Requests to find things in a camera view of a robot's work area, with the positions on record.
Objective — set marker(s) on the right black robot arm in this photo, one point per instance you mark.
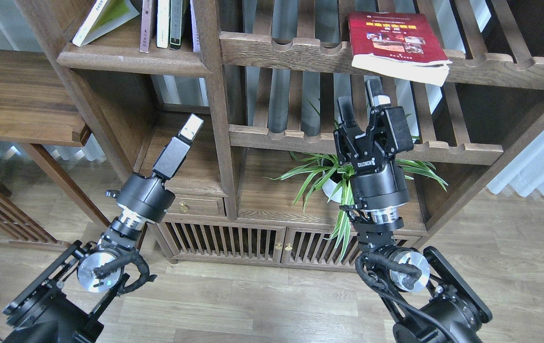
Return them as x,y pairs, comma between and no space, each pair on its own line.
428,300

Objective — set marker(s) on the dark green upright book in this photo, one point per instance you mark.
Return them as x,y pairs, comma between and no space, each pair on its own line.
178,10

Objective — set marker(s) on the white plant pot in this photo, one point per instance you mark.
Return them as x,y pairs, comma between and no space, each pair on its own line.
337,189

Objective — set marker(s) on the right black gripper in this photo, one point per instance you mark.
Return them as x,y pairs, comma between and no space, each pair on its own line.
371,150

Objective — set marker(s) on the white upright book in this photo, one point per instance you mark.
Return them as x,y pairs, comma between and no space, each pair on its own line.
163,23

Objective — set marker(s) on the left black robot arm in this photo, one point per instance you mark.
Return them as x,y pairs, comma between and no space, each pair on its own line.
114,266

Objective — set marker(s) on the yellow green book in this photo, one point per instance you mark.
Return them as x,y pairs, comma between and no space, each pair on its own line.
105,16

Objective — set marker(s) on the green spider plant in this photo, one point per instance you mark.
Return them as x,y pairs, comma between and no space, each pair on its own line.
329,176

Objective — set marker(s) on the pale upright book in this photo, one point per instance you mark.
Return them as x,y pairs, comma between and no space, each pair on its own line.
194,30

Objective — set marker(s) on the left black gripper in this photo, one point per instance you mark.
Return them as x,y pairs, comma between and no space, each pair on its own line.
173,155

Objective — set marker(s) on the red book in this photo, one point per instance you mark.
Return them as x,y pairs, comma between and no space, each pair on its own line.
397,45

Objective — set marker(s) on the dark brown book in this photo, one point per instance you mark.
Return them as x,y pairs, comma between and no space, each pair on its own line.
148,17

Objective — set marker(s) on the wooden side table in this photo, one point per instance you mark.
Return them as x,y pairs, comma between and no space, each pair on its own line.
35,110

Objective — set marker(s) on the dark wooden bookshelf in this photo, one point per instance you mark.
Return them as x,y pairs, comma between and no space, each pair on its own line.
266,80

